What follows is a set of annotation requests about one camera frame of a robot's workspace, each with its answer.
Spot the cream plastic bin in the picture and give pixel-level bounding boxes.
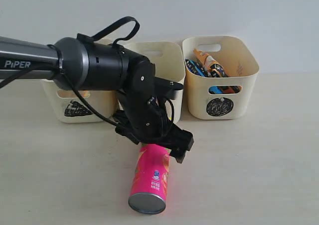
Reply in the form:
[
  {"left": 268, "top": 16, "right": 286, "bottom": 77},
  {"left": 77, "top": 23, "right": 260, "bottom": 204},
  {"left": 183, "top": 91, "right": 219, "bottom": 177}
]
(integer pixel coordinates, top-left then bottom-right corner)
[
  {"left": 182, "top": 36, "right": 259, "bottom": 120},
  {"left": 117, "top": 41, "right": 186, "bottom": 124},
  {"left": 41, "top": 38, "right": 119, "bottom": 123}
]

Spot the yellow chips can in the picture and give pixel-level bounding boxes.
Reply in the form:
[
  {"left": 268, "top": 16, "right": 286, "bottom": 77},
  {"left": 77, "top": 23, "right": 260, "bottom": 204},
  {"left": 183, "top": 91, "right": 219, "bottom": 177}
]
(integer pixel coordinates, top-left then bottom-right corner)
[{"left": 57, "top": 90, "right": 90, "bottom": 98}]

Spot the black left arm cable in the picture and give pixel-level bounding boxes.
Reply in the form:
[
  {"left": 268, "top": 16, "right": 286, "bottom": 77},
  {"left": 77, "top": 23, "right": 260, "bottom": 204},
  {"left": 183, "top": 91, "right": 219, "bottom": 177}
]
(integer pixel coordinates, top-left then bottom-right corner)
[{"left": 0, "top": 16, "right": 175, "bottom": 136}]

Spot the right cream plastic bin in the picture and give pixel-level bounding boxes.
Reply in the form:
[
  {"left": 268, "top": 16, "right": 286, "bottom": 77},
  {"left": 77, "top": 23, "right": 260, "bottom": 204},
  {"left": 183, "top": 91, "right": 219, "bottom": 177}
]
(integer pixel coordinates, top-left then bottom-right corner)
[{"left": 182, "top": 36, "right": 259, "bottom": 120}]

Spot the middle cream plastic bin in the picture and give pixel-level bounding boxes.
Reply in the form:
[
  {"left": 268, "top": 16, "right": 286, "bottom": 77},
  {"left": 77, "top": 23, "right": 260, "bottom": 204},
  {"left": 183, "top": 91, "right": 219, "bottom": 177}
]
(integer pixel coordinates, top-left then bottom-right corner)
[{"left": 117, "top": 41, "right": 186, "bottom": 124}]

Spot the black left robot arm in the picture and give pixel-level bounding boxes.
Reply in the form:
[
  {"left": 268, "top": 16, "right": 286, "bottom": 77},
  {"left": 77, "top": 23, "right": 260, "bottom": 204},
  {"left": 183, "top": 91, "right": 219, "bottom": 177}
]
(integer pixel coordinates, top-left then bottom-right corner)
[{"left": 0, "top": 35, "right": 193, "bottom": 163}]

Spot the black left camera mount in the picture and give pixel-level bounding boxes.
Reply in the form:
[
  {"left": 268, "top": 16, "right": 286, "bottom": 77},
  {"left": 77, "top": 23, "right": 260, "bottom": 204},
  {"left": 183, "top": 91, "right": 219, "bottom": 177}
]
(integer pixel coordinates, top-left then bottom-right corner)
[{"left": 154, "top": 77, "right": 183, "bottom": 100}]

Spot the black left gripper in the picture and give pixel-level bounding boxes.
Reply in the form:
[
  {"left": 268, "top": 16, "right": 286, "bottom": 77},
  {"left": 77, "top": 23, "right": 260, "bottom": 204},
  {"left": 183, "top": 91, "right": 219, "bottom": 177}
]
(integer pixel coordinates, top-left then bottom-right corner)
[{"left": 113, "top": 89, "right": 194, "bottom": 163}]

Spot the pink chips can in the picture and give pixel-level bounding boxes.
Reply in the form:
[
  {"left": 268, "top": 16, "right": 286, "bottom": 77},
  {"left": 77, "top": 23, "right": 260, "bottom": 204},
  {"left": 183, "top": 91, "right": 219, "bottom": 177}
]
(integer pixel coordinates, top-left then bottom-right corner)
[{"left": 128, "top": 144, "right": 170, "bottom": 215}]

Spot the blue noodle snack bag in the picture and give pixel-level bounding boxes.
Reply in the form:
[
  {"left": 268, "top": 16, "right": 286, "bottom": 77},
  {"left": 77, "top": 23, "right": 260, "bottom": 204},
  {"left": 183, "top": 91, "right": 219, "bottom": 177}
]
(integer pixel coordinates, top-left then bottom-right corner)
[{"left": 185, "top": 59, "right": 222, "bottom": 94}]

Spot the orange noodle snack bag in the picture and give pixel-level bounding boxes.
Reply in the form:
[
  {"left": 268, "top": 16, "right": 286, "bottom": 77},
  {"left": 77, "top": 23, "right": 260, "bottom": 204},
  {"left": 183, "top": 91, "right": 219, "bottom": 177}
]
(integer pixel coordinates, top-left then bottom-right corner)
[{"left": 193, "top": 48, "right": 241, "bottom": 94}]

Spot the left cream plastic bin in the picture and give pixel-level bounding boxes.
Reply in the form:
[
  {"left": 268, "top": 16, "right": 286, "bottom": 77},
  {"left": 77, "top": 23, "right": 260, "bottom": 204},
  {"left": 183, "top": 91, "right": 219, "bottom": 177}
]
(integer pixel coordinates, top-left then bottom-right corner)
[{"left": 41, "top": 38, "right": 119, "bottom": 123}]

